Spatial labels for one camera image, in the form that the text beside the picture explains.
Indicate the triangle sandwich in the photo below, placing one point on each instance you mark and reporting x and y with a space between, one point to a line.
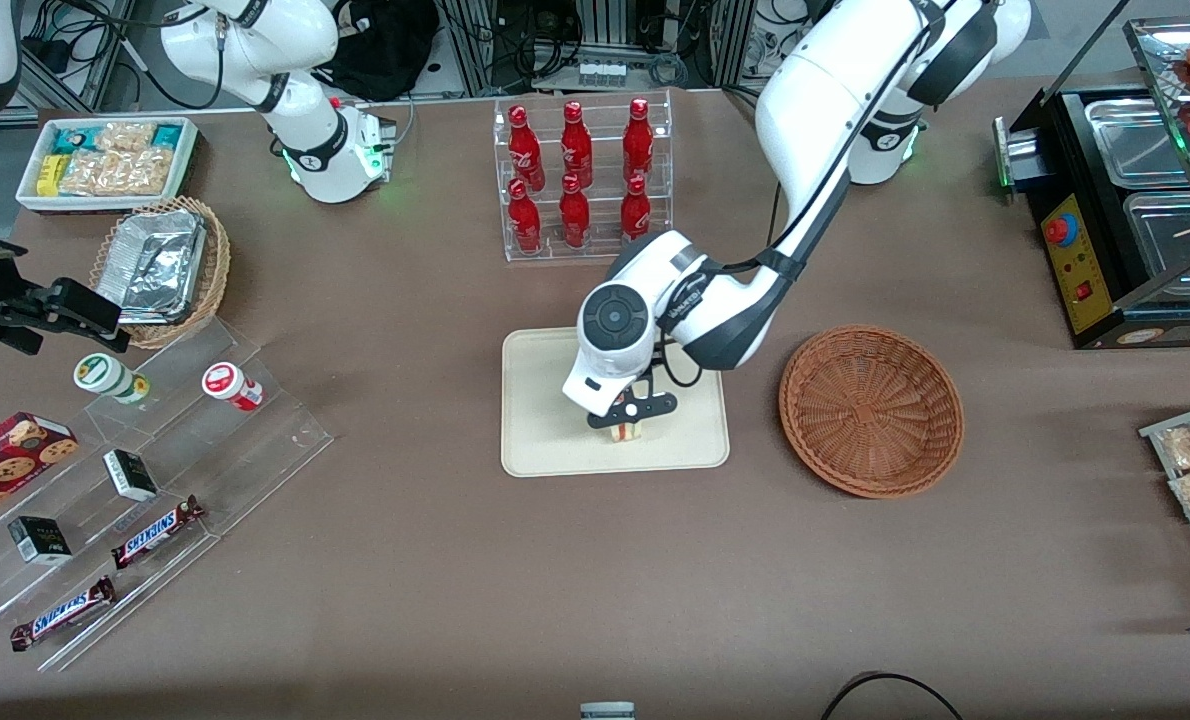
627 431

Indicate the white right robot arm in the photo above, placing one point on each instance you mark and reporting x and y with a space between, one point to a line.
307 150

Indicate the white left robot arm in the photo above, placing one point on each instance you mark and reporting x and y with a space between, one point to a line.
825 90

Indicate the aluminium foil tray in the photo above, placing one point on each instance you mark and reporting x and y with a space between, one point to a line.
155 265

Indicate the cream plastic tray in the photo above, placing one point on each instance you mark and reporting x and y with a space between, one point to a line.
545 430

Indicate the light wicker basket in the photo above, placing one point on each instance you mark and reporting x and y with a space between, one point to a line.
217 270

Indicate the brown wicker basket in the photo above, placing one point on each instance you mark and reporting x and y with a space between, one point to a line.
870 410

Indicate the green lid white jar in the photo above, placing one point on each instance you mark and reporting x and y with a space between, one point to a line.
105 376

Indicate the white rectangular snack bin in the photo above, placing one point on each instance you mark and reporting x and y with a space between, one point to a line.
30 195

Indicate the yellow snack packet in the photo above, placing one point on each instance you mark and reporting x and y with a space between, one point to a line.
50 175

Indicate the red cookie box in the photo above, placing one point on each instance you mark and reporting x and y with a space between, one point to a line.
10 460

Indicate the clear acrylic bottle rack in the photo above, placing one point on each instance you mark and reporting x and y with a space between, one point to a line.
600 255

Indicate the large clear cracker bag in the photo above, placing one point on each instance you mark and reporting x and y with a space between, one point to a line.
120 172

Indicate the small black box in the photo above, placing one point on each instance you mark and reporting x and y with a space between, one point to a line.
40 540
130 476

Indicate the teal snack packet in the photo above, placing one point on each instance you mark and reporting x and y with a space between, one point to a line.
167 135
75 140

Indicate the red cola bottle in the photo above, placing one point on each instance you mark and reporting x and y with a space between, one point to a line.
574 218
576 145
638 140
525 150
635 218
525 222

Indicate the red lid white jar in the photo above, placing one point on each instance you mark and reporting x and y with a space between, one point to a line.
230 385

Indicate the small clear cracker bag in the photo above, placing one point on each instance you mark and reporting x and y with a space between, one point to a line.
125 136

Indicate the snickers chocolate bar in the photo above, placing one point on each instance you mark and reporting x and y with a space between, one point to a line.
155 532
63 612

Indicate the clear acrylic stepped display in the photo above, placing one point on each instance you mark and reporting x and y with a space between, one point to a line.
255 450

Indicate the grey device edge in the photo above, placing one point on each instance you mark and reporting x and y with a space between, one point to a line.
607 711

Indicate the white power strip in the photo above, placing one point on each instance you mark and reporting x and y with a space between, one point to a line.
602 73

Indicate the black fabric bag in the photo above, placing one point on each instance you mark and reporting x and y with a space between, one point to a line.
385 50

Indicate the black food warmer cabinet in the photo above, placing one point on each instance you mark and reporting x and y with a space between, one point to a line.
1080 270

